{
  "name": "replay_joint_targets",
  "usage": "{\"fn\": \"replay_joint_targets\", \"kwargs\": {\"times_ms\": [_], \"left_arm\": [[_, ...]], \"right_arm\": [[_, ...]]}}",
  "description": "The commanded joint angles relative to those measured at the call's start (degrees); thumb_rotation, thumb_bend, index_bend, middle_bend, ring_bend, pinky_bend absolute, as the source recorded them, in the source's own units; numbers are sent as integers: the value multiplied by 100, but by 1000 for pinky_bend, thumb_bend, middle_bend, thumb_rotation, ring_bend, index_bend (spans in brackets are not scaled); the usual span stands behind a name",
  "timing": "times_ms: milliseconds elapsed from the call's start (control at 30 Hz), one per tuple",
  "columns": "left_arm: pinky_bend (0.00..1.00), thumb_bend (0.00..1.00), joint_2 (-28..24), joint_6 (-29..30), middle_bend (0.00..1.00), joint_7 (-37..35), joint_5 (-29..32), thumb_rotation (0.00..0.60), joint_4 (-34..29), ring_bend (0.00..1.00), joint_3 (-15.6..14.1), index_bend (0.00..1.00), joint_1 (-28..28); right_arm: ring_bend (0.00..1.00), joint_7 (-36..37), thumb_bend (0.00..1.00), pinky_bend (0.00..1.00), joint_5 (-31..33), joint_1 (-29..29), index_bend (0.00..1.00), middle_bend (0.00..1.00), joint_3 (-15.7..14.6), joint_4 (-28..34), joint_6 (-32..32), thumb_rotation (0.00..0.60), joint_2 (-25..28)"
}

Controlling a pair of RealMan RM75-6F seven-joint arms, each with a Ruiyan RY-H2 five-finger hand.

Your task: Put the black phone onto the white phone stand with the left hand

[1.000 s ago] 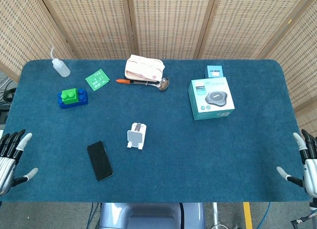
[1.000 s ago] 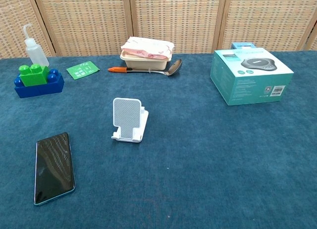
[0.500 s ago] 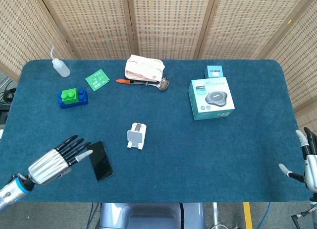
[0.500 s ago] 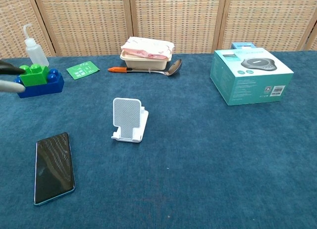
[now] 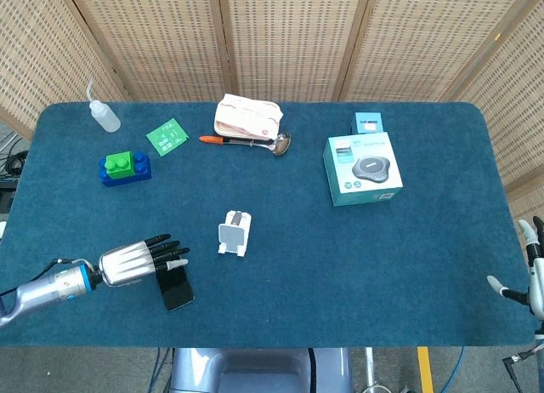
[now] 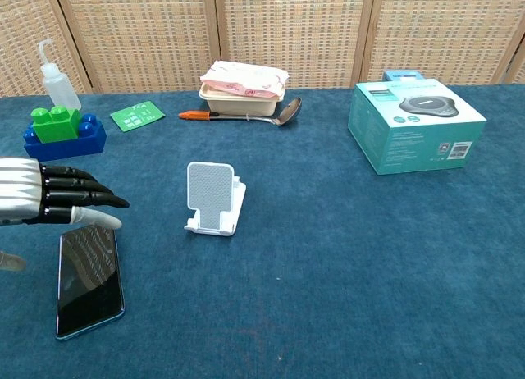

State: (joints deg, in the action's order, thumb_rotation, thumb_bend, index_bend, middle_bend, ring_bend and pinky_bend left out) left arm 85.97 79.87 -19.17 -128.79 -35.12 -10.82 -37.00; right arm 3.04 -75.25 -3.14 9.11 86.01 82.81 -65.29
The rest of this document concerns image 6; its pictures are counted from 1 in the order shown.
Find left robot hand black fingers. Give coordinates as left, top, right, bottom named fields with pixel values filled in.
left=0, top=156, right=130, bottom=272

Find black smartphone blue frame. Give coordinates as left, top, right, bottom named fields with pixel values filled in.
left=55, top=225, right=126, bottom=340

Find white phone stand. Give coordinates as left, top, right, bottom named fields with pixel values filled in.
left=183, top=161, right=247, bottom=237

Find blue toy building block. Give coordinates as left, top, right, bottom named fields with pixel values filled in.
left=23, top=113, right=107, bottom=163

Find green toy building block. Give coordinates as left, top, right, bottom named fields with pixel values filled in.
left=30, top=104, right=82, bottom=144

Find green paper card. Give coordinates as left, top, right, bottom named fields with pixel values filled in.
left=109, top=100, right=167, bottom=132

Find clear plastic squeeze bottle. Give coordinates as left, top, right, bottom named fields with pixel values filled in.
left=38, top=39, right=82, bottom=112

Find beige food container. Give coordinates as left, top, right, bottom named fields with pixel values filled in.
left=199, top=83, right=285, bottom=118

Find woven rattan folding screen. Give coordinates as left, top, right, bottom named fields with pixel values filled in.
left=0, top=0, right=525, bottom=98

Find teal speaker product box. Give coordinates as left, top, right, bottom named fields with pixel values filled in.
left=347, top=78, right=487, bottom=176

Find light blue small box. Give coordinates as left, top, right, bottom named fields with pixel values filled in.
left=382, top=69, right=425, bottom=83

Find metal ladle orange handle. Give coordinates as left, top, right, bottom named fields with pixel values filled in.
left=178, top=97, right=303, bottom=127

